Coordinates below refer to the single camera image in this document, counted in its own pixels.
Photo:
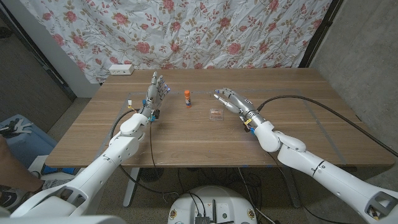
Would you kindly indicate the person's bare leg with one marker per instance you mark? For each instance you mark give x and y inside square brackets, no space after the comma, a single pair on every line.
[15,171]

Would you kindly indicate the clear eyeshadow palette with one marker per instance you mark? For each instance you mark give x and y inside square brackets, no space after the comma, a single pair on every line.
[216,115]

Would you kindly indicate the grey table leg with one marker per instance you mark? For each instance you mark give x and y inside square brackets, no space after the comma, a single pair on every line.
[292,189]

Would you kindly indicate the black antenna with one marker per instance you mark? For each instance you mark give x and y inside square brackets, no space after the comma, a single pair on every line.
[214,210]

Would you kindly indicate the white power strip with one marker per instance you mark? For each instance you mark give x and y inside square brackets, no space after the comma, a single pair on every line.
[121,69]

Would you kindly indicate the black sneaker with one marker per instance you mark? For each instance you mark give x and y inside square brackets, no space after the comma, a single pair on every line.
[11,199]

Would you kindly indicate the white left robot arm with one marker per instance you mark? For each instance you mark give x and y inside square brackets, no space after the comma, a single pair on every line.
[102,168]

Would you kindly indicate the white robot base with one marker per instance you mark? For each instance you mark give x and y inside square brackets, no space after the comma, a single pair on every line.
[224,202]

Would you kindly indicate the blue storage bin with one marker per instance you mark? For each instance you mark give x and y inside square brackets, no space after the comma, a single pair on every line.
[28,146]

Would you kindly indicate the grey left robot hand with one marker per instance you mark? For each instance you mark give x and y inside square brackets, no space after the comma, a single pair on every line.
[153,95]

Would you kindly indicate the orange capped glue stick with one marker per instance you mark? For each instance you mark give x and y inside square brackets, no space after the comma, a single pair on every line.
[187,98]

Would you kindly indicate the black backdrop pole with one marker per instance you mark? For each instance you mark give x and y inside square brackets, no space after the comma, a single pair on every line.
[320,34]

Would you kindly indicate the floral backdrop cloth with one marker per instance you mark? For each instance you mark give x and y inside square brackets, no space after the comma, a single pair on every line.
[186,31]

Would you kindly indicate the white floor appliance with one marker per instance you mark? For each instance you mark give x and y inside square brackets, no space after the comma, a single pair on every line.
[37,163]

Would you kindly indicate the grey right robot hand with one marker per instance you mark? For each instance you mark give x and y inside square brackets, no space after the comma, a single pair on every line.
[242,104]

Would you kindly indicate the white plastic clips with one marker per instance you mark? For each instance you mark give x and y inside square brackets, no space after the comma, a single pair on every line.
[18,126]

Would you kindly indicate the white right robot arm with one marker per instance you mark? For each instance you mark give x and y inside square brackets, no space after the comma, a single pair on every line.
[335,180]

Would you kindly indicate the black round floor fan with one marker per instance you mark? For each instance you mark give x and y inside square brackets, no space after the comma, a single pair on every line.
[151,174]

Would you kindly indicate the white table leg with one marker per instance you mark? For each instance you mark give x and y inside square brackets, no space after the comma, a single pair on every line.
[130,189]

